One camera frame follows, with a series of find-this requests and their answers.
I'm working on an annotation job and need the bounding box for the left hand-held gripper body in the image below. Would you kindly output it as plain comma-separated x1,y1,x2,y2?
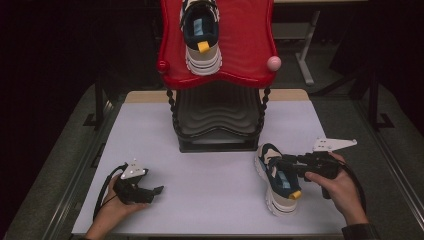
112,158,156,205

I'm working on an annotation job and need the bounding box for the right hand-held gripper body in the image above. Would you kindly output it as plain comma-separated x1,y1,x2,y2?
295,137,358,201

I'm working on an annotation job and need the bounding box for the white navy beige sneaker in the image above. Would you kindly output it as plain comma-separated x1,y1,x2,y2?
254,142,303,217
179,0,223,77

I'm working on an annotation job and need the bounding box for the red and black shoe rack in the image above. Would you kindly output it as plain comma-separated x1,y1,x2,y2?
156,0,283,154

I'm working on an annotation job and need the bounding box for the person's left hand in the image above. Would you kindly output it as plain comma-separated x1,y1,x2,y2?
94,174,150,229

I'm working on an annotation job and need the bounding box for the person's right hand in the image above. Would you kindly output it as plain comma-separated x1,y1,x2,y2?
304,151,365,218

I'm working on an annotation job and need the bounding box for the white table mat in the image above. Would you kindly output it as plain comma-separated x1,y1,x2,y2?
71,99,348,236

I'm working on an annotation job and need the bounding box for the black metal stand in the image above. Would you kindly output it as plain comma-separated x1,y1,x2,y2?
365,71,396,132
82,75,112,130

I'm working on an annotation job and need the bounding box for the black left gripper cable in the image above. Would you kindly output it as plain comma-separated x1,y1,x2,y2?
92,162,130,221

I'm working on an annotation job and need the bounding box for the white metal desk frame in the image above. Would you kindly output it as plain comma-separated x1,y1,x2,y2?
272,9,322,87

